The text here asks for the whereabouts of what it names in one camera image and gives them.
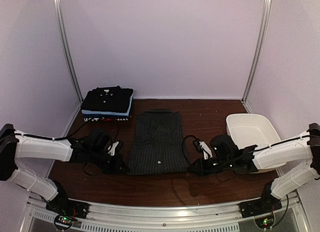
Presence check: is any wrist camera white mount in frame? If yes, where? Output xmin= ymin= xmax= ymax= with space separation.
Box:
xmin=192 ymin=139 xmax=213 ymax=160
xmin=107 ymin=141 xmax=124 ymax=156

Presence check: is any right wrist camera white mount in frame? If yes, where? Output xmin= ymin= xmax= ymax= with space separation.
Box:
xmin=192 ymin=139 xmax=213 ymax=160

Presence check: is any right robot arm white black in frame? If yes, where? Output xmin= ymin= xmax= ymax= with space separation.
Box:
xmin=187 ymin=123 xmax=320 ymax=213

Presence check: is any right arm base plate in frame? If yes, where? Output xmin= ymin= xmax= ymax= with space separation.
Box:
xmin=239 ymin=198 xmax=282 ymax=218

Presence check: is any aluminium corner post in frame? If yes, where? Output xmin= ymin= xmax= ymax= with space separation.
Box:
xmin=241 ymin=0 xmax=272 ymax=105
xmin=53 ymin=0 xmax=83 ymax=104

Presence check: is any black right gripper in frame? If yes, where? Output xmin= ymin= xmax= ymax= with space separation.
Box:
xmin=187 ymin=156 xmax=233 ymax=177

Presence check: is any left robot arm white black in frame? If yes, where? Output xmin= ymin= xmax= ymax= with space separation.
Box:
xmin=0 ymin=124 xmax=130 ymax=214

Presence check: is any aluminium front rail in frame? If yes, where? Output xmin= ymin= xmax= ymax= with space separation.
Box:
xmin=18 ymin=192 xmax=312 ymax=231

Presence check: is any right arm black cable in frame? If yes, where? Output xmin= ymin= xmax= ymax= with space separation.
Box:
xmin=181 ymin=134 xmax=201 ymax=165

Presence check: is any white plastic basin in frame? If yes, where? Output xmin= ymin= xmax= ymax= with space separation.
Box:
xmin=226 ymin=113 xmax=286 ymax=174

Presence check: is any right aluminium corner post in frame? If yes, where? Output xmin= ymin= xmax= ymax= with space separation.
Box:
xmin=241 ymin=0 xmax=272 ymax=105

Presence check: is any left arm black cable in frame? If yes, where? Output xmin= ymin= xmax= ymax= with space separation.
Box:
xmin=14 ymin=120 xmax=120 ymax=142

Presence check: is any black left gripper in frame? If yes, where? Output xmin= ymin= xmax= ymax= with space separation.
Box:
xmin=89 ymin=147 xmax=130 ymax=174

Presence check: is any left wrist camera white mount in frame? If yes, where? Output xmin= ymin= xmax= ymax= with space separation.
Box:
xmin=107 ymin=141 xmax=124 ymax=156

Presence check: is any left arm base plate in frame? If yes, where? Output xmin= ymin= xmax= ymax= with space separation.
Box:
xmin=45 ymin=199 xmax=89 ymax=219

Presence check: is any left aluminium corner post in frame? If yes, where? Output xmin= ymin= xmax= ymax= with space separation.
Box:
xmin=53 ymin=0 xmax=83 ymax=104

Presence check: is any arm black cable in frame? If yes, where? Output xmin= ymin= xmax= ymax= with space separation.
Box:
xmin=14 ymin=120 xmax=120 ymax=142
xmin=181 ymin=134 xmax=201 ymax=165

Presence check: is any dark pinstriped long sleeve shirt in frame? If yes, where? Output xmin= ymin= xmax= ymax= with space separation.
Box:
xmin=128 ymin=110 xmax=188 ymax=176

